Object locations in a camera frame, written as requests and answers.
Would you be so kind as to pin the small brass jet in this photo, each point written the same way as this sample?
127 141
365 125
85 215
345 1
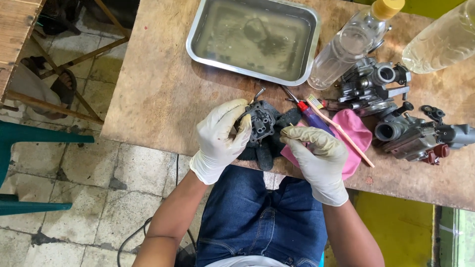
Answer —
285 129

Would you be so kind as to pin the stainless steel tray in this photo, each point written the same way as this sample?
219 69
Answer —
256 37

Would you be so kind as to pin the wooden bench frame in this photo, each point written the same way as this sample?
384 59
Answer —
16 29

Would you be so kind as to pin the clear bottle with yellow cap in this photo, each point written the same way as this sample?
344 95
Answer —
347 44

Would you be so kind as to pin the silver carburetor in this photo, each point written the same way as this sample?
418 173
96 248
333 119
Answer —
371 89

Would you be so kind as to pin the black fabric glove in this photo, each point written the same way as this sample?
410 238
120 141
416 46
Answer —
265 154

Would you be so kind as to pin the person's white shirt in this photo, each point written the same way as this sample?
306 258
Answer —
246 261

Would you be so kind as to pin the pink cloth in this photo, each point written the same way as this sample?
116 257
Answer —
356 133

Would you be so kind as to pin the person's left hand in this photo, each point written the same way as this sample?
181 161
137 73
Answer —
217 141

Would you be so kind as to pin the grey carburetor with red parts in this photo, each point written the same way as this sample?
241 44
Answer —
412 137

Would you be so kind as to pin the small black carburetor part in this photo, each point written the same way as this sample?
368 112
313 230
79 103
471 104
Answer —
432 112

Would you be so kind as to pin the teal plastic chair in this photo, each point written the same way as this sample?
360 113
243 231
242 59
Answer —
22 133

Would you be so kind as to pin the person's blue jeans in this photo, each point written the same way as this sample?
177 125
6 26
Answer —
256 218

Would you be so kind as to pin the small metal spring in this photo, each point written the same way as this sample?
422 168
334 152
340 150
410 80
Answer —
405 96

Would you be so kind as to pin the large clear plastic bottle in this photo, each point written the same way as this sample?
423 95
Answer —
441 40

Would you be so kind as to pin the person's right hand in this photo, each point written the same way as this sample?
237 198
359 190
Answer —
323 167

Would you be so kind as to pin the dark grey carburetor body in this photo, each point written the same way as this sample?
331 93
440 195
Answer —
262 122

